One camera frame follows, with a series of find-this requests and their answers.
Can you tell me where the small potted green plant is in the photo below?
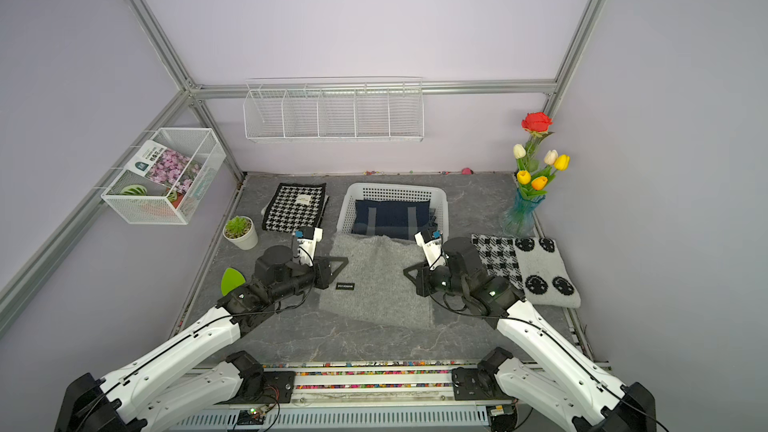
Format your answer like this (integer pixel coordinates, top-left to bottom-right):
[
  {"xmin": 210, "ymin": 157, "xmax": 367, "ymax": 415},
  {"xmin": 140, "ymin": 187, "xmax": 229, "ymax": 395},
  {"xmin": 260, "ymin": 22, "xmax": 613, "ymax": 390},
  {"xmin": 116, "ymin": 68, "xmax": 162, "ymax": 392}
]
[{"xmin": 222, "ymin": 216, "xmax": 258, "ymax": 250}]

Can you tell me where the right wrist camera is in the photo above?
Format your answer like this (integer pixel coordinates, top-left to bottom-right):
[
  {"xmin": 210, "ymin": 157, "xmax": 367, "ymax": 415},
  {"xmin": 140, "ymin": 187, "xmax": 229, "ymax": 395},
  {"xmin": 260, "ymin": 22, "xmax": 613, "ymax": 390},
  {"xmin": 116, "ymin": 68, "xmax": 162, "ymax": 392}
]
[{"xmin": 414, "ymin": 229, "xmax": 445, "ymax": 270}]

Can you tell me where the green plastic scoop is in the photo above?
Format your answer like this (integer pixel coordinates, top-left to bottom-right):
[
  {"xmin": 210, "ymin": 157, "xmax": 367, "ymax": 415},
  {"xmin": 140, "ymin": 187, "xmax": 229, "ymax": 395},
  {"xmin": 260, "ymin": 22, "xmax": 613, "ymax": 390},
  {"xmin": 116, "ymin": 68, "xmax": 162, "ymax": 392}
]
[{"xmin": 220, "ymin": 267, "xmax": 246, "ymax": 296}]

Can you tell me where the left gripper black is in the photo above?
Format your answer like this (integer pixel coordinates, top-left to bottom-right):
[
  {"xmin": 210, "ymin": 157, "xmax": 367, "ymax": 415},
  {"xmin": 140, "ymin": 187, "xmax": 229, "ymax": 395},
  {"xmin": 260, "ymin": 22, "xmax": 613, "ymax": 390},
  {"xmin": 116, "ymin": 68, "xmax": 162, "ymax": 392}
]
[{"xmin": 272, "ymin": 255, "xmax": 347, "ymax": 302}]

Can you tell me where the black white patterned scarf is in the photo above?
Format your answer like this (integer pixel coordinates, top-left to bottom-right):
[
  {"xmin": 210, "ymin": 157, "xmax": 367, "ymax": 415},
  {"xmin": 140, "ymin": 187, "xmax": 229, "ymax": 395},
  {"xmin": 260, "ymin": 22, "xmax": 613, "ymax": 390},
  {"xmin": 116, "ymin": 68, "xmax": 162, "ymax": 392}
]
[{"xmin": 471, "ymin": 234, "xmax": 582, "ymax": 309}]

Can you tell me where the flower seed packet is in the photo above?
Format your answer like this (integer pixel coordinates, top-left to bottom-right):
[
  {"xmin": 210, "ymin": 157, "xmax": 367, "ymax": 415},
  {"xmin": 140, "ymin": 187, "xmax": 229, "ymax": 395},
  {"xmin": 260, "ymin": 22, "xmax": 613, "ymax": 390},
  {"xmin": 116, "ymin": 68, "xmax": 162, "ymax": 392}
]
[{"xmin": 125, "ymin": 140, "xmax": 202, "ymax": 194}]

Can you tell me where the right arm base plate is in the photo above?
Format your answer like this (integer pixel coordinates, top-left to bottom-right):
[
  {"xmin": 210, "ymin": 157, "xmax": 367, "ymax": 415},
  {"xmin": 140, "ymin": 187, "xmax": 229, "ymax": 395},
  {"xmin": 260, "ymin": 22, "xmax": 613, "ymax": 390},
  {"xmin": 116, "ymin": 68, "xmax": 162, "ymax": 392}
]
[{"xmin": 450, "ymin": 367, "xmax": 526, "ymax": 403}]

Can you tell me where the white wire side basket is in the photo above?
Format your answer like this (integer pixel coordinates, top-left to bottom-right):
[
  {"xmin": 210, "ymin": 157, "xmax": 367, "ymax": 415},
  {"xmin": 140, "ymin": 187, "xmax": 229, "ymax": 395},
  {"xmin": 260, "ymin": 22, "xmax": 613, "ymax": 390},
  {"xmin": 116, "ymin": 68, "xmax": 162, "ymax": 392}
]
[{"xmin": 101, "ymin": 127, "xmax": 226, "ymax": 225}]

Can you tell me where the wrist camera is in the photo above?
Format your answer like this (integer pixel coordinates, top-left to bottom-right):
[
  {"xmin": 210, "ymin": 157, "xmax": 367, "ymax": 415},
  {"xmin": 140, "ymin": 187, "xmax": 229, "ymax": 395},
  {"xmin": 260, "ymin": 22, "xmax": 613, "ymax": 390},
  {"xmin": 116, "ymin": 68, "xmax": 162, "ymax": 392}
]
[
  {"xmin": 414, "ymin": 229, "xmax": 445, "ymax": 270},
  {"xmin": 293, "ymin": 227, "xmax": 323, "ymax": 266}
]

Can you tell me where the white wire wall shelf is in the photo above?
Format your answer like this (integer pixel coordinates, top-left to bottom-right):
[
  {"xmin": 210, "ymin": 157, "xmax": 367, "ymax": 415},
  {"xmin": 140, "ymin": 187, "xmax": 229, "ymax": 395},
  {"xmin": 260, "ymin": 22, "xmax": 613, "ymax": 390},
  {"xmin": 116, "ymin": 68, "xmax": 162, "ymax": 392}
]
[{"xmin": 242, "ymin": 76, "xmax": 425, "ymax": 142}]

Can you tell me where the navy plaid scarf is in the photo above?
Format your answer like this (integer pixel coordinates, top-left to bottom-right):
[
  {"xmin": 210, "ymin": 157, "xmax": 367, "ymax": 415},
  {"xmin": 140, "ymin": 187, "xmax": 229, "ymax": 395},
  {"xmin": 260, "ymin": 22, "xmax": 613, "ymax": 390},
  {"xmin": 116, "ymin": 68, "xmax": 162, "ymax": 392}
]
[{"xmin": 351, "ymin": 200, "xmax": 436, "ymax": 241}]

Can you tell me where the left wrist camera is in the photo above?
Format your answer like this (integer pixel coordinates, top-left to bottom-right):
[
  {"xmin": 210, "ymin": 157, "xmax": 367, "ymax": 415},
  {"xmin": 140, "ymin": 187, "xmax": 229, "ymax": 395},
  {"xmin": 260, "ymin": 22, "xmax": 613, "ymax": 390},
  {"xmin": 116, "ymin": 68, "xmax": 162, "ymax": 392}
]
[{"xmin": 293, "ymin": 227, "xmax": 323, "ymax": 266}]

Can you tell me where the houndstooth folded scarf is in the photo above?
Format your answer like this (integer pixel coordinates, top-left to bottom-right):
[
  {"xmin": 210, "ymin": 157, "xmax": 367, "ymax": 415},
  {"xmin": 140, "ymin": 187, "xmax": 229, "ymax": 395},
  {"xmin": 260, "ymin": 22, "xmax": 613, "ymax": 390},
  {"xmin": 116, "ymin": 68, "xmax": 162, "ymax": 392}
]
[{"xmin": 261, "ymin": 183, "xmax": 327, "ymax": 234}]

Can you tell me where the white plastic basket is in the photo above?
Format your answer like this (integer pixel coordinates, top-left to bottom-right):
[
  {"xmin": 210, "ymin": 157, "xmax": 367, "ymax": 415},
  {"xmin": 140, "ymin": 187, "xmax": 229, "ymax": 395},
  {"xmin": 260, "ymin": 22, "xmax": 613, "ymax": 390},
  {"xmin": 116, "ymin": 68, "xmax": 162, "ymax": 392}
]
[{"xmin": 337, "ymin": 183, "xmax": 449, "ymax": 241}]

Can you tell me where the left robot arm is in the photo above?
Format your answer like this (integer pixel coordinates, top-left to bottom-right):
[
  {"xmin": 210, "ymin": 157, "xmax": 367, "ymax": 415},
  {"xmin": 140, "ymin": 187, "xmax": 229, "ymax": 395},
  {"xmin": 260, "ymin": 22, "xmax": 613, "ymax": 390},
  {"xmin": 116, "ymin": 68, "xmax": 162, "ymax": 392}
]
[{"xmin": 55, "ymin": 246, "xmax": 349, "ymax": 431}]

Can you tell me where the grey scarf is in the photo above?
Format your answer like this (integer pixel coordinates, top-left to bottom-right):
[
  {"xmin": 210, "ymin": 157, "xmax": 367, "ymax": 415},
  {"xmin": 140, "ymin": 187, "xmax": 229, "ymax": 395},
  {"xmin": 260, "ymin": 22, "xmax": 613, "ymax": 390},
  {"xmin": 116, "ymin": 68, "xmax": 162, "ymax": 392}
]
[{"xmin": 319, "ymin": 234, "xmax": 434, "ymax": 329}]

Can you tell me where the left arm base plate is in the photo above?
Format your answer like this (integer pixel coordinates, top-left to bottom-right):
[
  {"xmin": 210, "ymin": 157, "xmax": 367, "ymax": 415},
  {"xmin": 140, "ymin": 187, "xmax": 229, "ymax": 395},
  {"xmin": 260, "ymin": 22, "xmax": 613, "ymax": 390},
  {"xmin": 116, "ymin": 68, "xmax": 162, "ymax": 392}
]
[{"xmin": 223, "ymin": 370, "xmax": 297, "ymax": 404}]

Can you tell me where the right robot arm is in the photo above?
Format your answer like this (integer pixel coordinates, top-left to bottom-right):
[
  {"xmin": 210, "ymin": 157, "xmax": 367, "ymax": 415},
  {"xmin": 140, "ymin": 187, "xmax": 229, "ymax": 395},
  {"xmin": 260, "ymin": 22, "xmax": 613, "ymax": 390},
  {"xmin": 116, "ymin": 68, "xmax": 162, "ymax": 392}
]
[{"xmin": 403, "ymin": 231, "xmax": 663, "ymax": 431}]

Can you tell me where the glass vase with flowers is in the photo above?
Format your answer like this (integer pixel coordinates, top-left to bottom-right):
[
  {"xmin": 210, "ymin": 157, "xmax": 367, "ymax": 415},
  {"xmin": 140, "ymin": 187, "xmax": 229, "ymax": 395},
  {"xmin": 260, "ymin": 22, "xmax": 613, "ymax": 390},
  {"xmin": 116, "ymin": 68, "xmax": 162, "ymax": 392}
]
[{"xmin": 501, "ymin": 112, "xmax": 571, "ymax": 238}]

